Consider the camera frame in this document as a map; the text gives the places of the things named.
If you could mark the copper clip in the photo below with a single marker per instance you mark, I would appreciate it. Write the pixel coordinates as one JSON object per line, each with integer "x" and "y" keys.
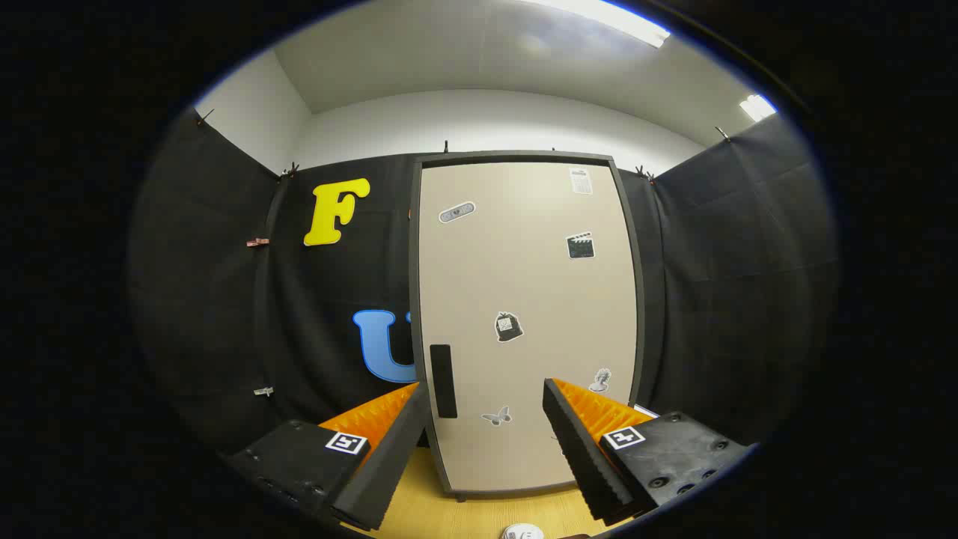
{"x": 258, "y": 242}

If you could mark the small ceiling light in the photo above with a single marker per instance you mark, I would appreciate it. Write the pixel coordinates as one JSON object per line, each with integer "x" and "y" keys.
{"x": 757, "y": 108}

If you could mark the long ceiling light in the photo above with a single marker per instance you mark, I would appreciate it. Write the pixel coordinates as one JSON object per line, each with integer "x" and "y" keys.
{"x": 614, "y": 16}

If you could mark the white shoe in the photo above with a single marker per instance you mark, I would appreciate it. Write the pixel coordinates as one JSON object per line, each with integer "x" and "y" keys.
{"x": 522, "y": 532}

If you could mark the black backdrop cloth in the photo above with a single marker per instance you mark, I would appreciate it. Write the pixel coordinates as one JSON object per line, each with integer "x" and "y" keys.
{"x": 209, "y": 299}

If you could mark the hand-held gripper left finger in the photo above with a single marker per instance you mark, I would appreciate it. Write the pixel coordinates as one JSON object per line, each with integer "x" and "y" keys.
{"x": 389, "y": 464}

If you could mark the dark grey shoe cabinet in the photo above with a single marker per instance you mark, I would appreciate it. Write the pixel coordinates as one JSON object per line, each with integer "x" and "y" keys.
{"x": 414, "y": 247}

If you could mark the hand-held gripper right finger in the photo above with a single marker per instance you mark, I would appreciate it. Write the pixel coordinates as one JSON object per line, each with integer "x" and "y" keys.
{"x": 580, "y": 457}

